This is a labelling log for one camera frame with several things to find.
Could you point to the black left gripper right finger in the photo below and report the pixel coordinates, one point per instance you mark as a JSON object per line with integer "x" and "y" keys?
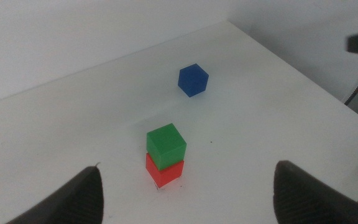
{"x": 306, "y": 199}

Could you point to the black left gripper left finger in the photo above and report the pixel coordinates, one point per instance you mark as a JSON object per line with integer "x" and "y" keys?
{"x": 73, "y": 202}

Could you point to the red cube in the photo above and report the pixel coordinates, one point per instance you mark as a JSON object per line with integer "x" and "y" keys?
{"x": 166, "y": 175}

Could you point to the green cube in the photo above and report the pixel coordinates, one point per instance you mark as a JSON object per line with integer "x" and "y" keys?
{"x": 166, "y": 146}

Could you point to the blue cube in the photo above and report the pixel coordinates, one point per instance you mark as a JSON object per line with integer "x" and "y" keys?
{"x": 193, "y": 80}

